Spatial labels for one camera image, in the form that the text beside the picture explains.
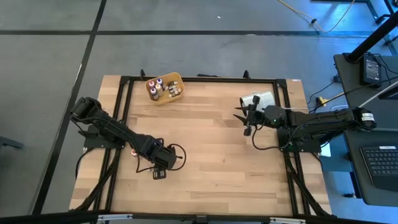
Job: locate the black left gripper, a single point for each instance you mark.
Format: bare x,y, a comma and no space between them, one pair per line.
160,157

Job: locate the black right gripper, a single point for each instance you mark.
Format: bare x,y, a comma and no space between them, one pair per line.
273,116

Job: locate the large red-orange food coloring bottle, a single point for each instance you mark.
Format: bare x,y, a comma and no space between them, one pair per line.
134,152

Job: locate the large pink food coloring bottle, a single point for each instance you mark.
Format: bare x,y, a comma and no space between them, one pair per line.
151,83

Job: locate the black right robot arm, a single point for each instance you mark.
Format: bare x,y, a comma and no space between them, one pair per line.
323,119

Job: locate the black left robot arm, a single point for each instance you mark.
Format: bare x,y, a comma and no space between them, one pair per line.
105,123

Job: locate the yellow plastic basket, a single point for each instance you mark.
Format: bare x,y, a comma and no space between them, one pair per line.
163,102

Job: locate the yellow power plug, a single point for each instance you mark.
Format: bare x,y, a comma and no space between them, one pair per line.
321,101

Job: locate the black side desk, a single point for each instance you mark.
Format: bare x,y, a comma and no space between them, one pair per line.
345,71

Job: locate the grey thin rod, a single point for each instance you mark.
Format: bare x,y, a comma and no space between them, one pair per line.
373,97

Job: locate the black power adapter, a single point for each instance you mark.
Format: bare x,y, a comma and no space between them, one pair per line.
370,70

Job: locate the black keyboard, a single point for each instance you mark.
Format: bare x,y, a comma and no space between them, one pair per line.
382,163

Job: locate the black slanted pole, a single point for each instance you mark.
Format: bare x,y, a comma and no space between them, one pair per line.
373,35

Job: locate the grey furniture leg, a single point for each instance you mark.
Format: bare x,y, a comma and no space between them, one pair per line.
9,143

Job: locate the black aluminium table frame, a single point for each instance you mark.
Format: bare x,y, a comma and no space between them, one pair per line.
217,80

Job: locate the black camera rig bar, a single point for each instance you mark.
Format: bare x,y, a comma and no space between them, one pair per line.
46,217

